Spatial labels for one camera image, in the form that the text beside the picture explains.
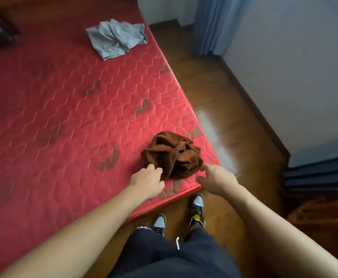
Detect person's dark shorts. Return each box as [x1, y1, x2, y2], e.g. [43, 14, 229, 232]
[108, 226, 242, 278]

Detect wooden headboard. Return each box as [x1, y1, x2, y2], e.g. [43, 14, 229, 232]
[124, 184, 206, 225]

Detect person's left shoe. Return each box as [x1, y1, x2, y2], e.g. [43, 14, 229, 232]
[152, 213, 167, 237]

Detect person's shoe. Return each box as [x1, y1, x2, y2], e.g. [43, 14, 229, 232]
[152, 213, 167, 237]
[189, 193, 206, 229]

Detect brown sweater with blue trim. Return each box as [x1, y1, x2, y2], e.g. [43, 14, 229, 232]
[141, 131, 204, 180]

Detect red quilted mattress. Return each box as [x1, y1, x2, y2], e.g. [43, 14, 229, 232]
[0, 0, 220, 278]

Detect person's left forearm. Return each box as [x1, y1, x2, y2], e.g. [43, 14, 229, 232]
[0, 186, 150, 278]

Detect person's left hand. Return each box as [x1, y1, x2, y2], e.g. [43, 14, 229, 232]
[128, 164, 166, 200]

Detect person's right shoe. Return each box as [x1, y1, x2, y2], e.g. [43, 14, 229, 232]
[189, 193, 206, 229]

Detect grey trousers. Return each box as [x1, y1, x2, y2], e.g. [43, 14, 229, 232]
[85, 19, 148, 61]

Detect person's right hand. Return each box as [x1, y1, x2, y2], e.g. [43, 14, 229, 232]
[196, 163, 241, 197]

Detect blue curtain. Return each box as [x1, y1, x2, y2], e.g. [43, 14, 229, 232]
[283, 136, 338, 197]
[194, 0, 252, 57]

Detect person's right forearm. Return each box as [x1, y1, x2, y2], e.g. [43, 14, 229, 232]
[224, 183, 338, 278]

